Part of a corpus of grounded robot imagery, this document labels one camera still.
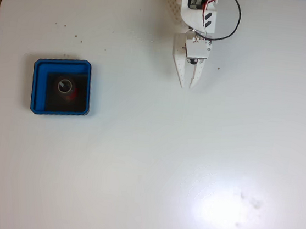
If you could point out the red tape roll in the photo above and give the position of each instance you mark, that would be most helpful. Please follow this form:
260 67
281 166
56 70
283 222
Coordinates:
73 95

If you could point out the blue square box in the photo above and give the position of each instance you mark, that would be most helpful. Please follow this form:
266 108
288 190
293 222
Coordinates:
39 90

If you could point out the white square camera box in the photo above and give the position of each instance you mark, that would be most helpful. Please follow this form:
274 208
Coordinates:
197 50

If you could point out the white perforated base plate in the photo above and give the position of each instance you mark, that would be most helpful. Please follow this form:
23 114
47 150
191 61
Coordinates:
173 6

